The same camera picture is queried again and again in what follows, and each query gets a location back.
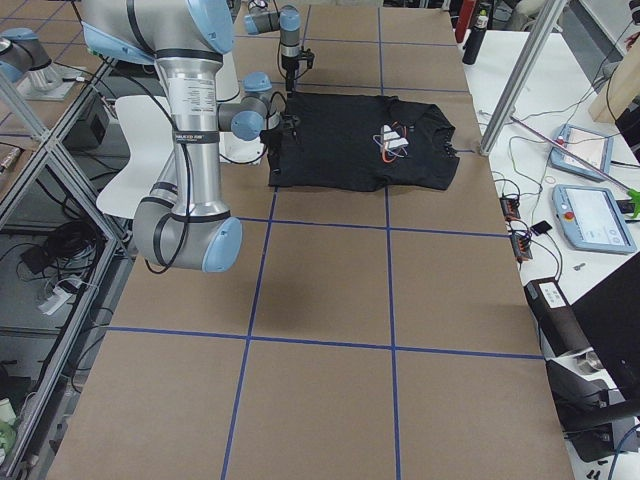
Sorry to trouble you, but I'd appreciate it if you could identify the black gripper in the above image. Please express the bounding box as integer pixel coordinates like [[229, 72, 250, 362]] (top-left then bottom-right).
[[280, 45, 315, 83], [259, 114, 300, 155]]

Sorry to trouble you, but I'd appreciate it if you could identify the black graphic t-shirt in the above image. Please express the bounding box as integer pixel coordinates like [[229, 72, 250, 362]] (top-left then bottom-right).
[[268, 92, 459, 192]]

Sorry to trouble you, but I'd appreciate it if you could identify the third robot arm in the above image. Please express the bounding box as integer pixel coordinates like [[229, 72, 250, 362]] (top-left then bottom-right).
[[1, 27, 52, 83]]

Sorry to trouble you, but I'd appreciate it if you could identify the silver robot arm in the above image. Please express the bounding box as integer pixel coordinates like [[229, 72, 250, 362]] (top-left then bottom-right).
[[82, 1, 299, 274], [243, 1, 315, 92]]

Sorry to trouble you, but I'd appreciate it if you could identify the white curved plastic sheet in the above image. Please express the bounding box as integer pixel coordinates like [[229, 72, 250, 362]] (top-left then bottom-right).
[[96, 95, 173, 219]]

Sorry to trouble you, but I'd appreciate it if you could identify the black water bottle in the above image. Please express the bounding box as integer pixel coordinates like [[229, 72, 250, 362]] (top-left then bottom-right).
[[462, 27, 486, 65]]

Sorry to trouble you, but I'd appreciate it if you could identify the red bottle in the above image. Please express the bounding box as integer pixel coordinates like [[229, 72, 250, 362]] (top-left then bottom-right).
[[456, 0, 476, 35]]

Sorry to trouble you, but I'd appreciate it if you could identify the orange electronics board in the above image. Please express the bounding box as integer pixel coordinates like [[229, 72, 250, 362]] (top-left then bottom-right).
[[499, 195, 533, 264]]

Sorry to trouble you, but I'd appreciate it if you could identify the far blue teach pendant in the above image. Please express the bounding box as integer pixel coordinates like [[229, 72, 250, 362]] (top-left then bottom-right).
[[549, 124, 613, 182]]

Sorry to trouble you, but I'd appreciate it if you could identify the blue teach pendant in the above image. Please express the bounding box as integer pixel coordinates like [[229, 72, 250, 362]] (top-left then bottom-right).
[[551, 185, 637, 255], [549, 124, 613, 182]]

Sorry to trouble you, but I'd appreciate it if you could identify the near blue teach pendant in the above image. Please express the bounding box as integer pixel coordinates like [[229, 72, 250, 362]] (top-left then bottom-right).
[[551, 185, 637, 255]]

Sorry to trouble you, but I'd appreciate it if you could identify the black power adapter box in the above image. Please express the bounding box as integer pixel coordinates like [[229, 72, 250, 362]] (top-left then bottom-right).
[[524, 277, 593, 359]]

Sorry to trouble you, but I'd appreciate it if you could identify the metal stand with green tip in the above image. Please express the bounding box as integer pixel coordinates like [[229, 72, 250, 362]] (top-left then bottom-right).
[[509, 115, 640, 219]]

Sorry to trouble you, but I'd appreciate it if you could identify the black laptop computer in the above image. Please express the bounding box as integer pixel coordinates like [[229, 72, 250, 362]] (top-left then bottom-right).
[[573, 255, 640, 399]]

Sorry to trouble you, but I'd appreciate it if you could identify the aluminium frame post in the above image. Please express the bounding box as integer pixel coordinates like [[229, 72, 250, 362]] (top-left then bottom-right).
[[479, 0, 567, 156]]

